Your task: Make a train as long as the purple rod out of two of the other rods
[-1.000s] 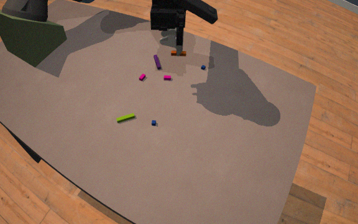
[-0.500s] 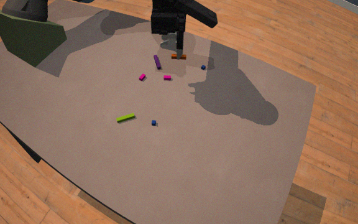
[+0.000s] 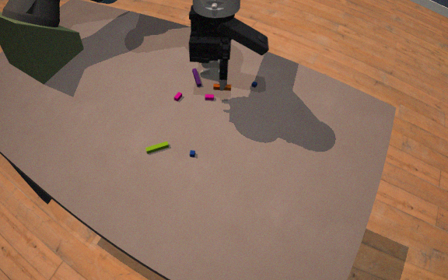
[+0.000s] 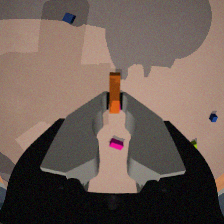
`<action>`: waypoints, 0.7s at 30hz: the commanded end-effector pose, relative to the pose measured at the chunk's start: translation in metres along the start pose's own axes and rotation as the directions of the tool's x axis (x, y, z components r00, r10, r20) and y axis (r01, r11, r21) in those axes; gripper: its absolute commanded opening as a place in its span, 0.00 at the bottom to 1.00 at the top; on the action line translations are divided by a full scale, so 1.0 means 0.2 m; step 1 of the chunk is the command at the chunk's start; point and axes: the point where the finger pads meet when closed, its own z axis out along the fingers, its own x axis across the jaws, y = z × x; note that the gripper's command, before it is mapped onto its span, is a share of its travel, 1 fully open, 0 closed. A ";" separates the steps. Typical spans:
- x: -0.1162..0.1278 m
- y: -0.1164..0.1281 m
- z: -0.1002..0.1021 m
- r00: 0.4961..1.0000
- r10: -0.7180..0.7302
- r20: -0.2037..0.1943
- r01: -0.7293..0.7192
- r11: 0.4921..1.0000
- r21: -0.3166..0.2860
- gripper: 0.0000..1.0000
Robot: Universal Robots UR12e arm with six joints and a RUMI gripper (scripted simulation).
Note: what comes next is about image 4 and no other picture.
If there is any small blue cube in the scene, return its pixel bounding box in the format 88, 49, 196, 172
209, 114, 218, 122
62, 13, 76, 24

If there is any orange rod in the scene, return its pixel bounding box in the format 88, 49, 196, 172
109, 72, 121, 113

